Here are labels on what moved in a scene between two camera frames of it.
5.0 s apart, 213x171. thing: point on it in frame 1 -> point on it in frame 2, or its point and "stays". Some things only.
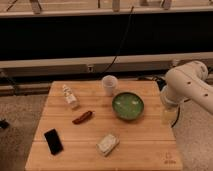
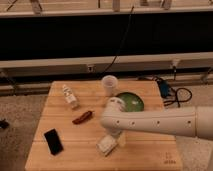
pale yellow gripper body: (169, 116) -> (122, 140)
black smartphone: (53, 141) stays
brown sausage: (83, 118) stays
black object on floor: (4, 124) stays
